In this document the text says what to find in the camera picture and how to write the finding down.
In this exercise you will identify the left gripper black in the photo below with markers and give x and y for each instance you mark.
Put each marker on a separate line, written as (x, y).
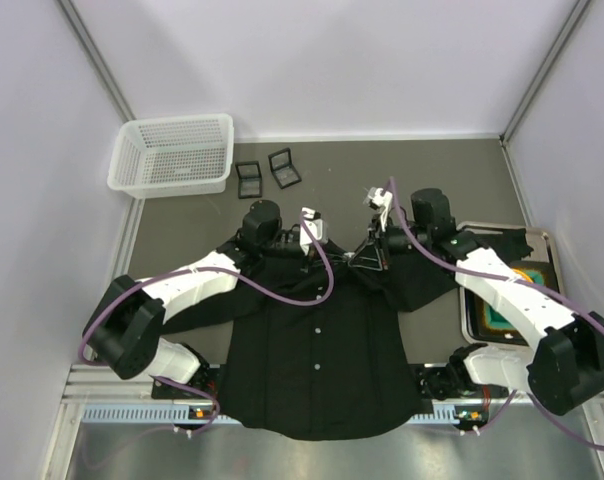
(311, 258)

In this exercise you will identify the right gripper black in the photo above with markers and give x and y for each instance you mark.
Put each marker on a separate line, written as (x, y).
(380, 245)

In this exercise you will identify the black button shirt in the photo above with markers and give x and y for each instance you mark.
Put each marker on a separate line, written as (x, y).
(334, 371)

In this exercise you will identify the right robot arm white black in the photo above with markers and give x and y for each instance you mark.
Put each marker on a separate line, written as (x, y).
(561, 363)

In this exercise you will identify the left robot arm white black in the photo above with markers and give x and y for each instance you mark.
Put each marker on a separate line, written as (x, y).
(125, 330)

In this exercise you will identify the black box gold brooch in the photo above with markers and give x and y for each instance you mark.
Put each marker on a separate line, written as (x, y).
(282, 168)

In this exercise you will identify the black box blue brooch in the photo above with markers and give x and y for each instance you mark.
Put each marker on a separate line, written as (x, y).
(250, 180)

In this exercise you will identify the metal tray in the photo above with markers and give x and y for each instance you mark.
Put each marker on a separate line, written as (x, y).
(543, 249)

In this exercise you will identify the green black mat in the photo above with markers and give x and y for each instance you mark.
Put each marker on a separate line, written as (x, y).
(484, 322)

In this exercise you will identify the orange bowl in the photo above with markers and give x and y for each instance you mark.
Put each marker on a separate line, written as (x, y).
(524, 275)

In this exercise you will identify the white perforated plastic basket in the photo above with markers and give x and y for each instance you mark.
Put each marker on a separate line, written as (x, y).
(173, 156)

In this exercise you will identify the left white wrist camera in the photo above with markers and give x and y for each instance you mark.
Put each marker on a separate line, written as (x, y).
(313, 228)

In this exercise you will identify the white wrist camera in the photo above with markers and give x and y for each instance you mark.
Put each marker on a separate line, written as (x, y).
(313, 228)
(380, 200)

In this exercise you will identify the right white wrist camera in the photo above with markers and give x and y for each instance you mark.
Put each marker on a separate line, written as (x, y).
(380, 200)

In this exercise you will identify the grey slotted cable duct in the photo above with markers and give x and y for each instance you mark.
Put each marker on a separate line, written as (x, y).
(183, 414)

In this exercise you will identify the aluminium rail frame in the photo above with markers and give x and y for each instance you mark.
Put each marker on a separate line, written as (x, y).
(515, 443)

